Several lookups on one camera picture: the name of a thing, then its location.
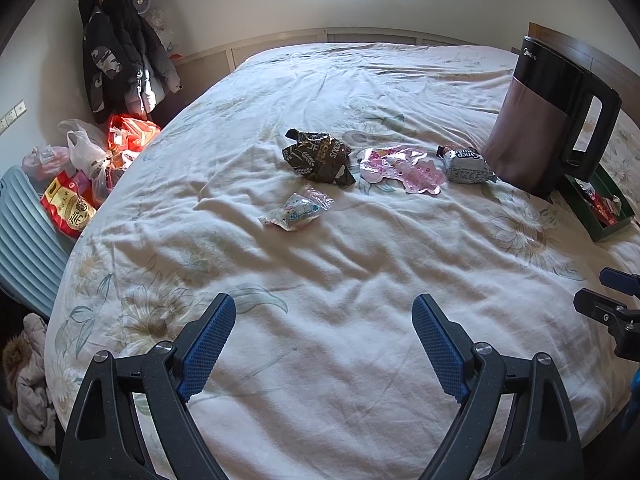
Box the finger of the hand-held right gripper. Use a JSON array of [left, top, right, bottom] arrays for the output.
[[573, 287, 640, 333], [599, 267, 640, 297]]

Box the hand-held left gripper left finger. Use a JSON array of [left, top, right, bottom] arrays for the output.
[[59, 292, 237, 480]]

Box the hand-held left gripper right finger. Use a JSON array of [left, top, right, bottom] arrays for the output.
[[411, 294, 583, 480]]

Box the long red snack packet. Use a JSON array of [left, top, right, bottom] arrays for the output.
[[582, 187, 621, 226]]

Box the green cardboard tray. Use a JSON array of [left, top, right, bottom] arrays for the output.
[[559, 165, 637, 243]]

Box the small clear candy packet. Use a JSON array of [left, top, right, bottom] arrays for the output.
[[258, 185, 335, 232]]

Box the pink snack packet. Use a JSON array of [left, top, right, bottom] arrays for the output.
[[357, 145, 447, 195]]

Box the white and blue snack packet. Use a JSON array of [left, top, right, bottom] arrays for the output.
[[436, 145, 497, 184]]

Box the brown snack packet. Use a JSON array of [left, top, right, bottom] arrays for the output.
[[282, 129, 357, 188]]

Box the black and grey electric kettle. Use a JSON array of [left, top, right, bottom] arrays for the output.
[[482, 35, 622, 198]]

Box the beige coat with fur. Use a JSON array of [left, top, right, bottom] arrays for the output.
[[2, 312, 58, 448]]

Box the blue ribbed suitcase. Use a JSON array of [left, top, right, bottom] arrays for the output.
[[0, 166, 71, 321]]

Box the brown wooden headboard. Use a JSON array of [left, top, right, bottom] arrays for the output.
[[528, 22, 640, 111]]

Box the red orange plastic bag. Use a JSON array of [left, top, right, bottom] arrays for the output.
[[106, 114, 162, 156]]

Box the pink plastic bag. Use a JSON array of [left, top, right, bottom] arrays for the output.
[[21, 145, 71, 181]]

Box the black and grey puffer jacket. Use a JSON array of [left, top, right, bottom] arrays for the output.
[[102, 0, 181, 113]]

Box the black camouflage jacket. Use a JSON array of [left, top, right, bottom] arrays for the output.
[[77, 0, 141, 123]]

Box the hanging white plastic bag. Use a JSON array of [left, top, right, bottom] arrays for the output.
[[147, 7, 176, 56]]

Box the white wall outlet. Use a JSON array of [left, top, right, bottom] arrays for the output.
[[0, 101, 27, 133]]

